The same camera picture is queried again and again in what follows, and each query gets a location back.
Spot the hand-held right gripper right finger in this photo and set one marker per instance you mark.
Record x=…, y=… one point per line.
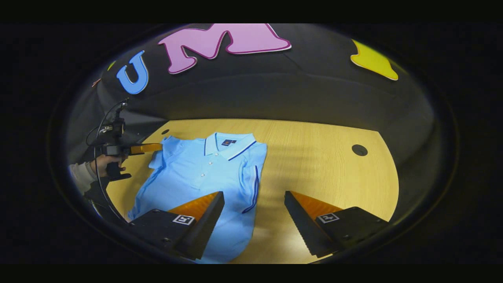
x=304, y=230

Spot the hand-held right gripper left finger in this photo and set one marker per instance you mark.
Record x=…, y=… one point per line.
x=204, y=232

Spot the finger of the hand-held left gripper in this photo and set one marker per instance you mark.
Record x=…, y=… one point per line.
x=145, y=148

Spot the light blue T-shirt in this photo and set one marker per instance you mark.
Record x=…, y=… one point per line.
x=196, y=173

